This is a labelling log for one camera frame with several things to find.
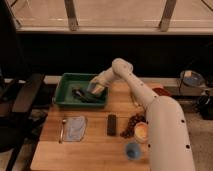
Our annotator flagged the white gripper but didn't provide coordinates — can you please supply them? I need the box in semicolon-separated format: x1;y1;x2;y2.
91;75;108;96

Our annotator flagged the blue sponge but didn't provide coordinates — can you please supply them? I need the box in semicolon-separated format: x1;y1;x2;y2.
87;83;96;92

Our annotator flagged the green plastic tray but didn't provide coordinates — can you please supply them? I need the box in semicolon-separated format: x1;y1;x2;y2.
53;73;108;108

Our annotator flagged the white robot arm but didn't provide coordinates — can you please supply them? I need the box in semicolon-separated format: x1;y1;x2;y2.
88;58;195;171

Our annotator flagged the dark utensil in tray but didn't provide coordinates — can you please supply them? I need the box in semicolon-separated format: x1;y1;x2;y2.
72;88;100;103

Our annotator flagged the black rectangular block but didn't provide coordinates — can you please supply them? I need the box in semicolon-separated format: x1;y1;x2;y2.
107;114;117;136

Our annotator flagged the pale yellow stick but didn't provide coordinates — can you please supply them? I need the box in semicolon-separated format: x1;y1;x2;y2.
130;93;140;107

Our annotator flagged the metal spoon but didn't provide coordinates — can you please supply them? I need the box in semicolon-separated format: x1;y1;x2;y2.
59;118;67;144

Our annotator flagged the blue cloth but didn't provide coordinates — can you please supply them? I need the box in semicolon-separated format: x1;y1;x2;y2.
64;116;87;142

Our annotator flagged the dark red grape bunch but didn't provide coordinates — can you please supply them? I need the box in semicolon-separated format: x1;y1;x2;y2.
120;114;146;138

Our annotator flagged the wooden cutting board table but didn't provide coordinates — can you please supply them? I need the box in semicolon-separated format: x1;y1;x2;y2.
30;82;150;171

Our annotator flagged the yellow orange cup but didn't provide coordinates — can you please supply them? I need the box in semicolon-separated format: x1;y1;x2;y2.
134;122;148;143

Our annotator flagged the red small bowl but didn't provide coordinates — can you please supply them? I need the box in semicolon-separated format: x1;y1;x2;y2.
153;88;171;97

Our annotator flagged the blue small cup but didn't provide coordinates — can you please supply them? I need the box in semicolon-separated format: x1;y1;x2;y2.
125;142;142;160

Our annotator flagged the black chair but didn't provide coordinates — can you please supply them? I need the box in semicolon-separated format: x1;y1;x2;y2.
0;0;46;171

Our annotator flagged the blue bowl in background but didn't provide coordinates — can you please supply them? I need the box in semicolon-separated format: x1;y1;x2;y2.
180;70;205;87

